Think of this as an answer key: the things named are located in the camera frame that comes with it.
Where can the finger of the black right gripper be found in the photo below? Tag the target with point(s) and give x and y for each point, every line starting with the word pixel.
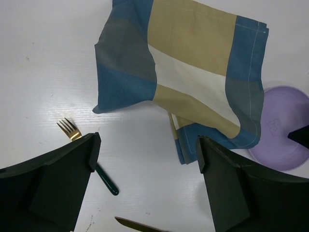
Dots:
pixel 301 136

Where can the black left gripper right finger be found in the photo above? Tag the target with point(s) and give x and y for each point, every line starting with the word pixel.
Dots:
pixel 246 196

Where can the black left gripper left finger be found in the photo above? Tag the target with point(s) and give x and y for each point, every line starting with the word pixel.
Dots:
pixel 45 193

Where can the purple plastic plate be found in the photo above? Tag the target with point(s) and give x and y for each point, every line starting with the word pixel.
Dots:
pixel 285 110

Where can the blue beige checked cloth napkin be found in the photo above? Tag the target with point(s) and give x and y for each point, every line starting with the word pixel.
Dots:
pixel 202 65

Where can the gold fork green handle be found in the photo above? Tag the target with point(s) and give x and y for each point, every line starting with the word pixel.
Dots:
pixel 74 133

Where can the gold knife green handle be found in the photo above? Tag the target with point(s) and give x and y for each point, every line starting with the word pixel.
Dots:
pixel 137 226

